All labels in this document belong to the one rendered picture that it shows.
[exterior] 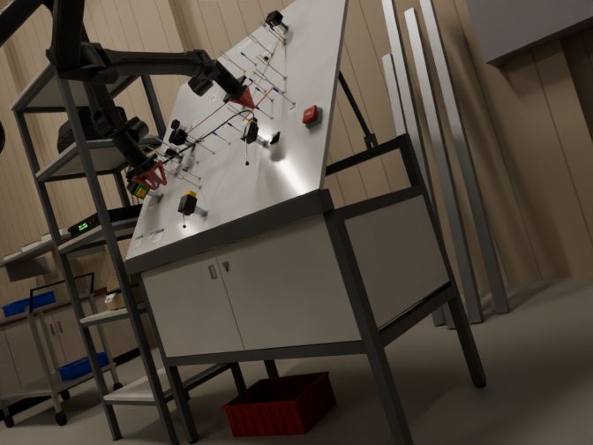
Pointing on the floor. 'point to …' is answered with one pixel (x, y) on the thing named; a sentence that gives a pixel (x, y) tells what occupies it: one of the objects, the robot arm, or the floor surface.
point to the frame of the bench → (377, 358)
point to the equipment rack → (82, 148)
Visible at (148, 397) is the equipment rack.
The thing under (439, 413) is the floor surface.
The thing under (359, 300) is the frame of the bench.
